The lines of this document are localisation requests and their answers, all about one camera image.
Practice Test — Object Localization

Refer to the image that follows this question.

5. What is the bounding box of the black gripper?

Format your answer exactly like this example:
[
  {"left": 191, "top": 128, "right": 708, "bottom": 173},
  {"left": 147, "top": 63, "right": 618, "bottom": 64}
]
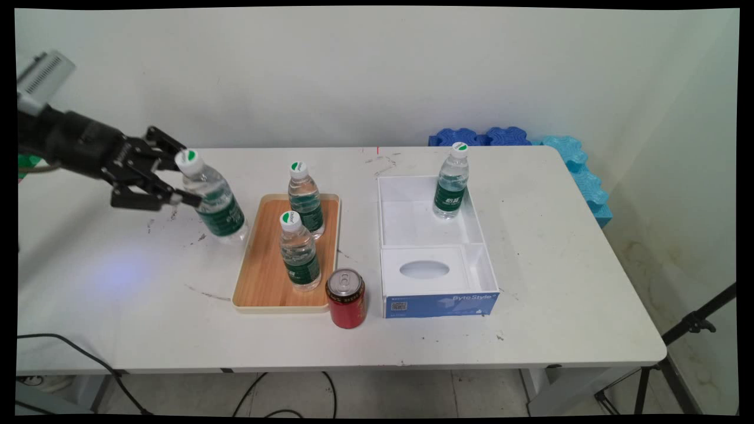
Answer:
[{"left": 32, "top": 106, "right": 204, "bottom": 211}]

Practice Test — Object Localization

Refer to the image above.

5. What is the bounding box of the green label water bottle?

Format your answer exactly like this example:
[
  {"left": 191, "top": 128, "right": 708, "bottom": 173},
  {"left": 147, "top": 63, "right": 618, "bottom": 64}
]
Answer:
[
  {"left": 287, "top": 161, "right": 326, "bottom": 241},
  {"left": 175, "top": 149, "right": 250, "bottom": 246},
  {"left": 279, "top": 211, "right": 323, "bottom": 293},
  {"left": 434, "top": 142, "right": 471, "bottom": 221}
]

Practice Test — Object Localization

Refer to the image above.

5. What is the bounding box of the wooden tray cream rim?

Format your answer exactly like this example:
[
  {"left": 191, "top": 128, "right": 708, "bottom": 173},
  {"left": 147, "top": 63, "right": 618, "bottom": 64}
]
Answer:
[{"left": 232, "top": 193, "right": 342, "bottom": 314}]

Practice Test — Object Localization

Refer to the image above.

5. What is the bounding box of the grey table leg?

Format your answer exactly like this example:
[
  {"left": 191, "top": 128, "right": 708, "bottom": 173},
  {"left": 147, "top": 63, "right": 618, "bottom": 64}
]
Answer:
[{"left": 88, "top": 373, "right": 121, "bottom": 414}]

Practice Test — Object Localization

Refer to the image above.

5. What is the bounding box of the red soda can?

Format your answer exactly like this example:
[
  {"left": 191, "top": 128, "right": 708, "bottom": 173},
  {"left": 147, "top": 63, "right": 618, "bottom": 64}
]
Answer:
[{"left": 325, "top": 269, "right": 367, "bottom": 330}]

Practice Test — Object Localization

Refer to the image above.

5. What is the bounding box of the white compartment box blue print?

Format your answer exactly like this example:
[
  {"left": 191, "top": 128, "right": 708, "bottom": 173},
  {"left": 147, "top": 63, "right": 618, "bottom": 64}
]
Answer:
[{"left": 377, "top": 174, "right": 501, "bottom": 320}]

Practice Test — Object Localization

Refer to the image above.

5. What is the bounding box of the dark blue foam mat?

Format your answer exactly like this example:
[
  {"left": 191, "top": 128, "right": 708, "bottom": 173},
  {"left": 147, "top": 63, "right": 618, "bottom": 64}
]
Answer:
[
  {"left": 428, "top": 127, "right": 491, "bottom": 147},
  {"left": 484, "top": 126, "right": 533, "bottom": 147}
]

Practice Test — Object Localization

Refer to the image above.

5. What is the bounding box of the light blue foam mat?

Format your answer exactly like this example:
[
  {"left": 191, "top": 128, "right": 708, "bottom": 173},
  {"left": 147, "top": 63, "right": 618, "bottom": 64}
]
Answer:
[
  {"left": 540, "top": 135, "right": 590, "bottom": 174},
  {"left": 567, "top": 165, "right": 614, "bottom": 229}
]

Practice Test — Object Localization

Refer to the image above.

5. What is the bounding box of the white table leg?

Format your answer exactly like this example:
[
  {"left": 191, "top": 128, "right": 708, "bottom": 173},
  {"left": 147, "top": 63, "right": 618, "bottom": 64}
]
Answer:
[{"left": 520, "top": 366, "right": 644, "bottom": 418}]

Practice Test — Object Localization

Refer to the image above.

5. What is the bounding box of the black tripod stand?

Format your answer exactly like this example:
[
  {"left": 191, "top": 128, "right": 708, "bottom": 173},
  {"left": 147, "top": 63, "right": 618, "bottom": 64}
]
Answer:
[{"left": 594, "top": 282, "right": 738, "bottom": 415}]

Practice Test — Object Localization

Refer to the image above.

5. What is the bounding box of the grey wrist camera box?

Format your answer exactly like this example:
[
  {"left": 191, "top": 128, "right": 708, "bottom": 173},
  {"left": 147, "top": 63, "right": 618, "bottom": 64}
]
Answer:
[{"left": 16, "top": 49, "right": 77, "bottom": 117}]

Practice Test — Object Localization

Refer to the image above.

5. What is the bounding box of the black floor cable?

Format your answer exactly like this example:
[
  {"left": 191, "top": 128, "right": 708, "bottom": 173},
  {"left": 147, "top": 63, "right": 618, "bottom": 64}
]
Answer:
[
  {"left": 232, "top": 371, "right": 338, "bottom": 418},
  {"left": 16, "top": 333, "right": 155, "bottom": 416}
]

